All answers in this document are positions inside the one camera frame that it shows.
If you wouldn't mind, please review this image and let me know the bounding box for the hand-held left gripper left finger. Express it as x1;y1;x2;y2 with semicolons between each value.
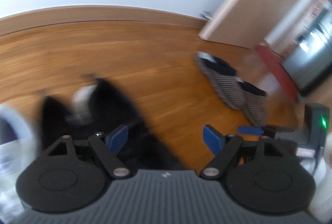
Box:
45;124;131;179

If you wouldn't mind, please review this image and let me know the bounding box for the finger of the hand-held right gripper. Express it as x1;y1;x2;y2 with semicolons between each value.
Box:
237;125;279;138

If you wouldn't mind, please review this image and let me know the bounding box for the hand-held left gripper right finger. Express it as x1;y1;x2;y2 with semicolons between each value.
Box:
201;124;286;179

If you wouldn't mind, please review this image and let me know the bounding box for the knit slipper with black collar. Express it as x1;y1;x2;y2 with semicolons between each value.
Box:
237;80;270;127
194;51;244;111

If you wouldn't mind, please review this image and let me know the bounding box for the person's right hand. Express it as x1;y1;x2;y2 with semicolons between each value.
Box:
311;133;332;222

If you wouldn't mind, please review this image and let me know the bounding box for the red doormat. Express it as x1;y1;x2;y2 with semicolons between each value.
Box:
253;42;301;104

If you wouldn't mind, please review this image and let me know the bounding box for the grey metal cabinet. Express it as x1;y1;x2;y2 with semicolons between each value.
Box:
281;4;332;96

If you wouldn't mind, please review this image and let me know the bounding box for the beige wooden door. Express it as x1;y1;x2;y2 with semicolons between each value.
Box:
200;0;329;49

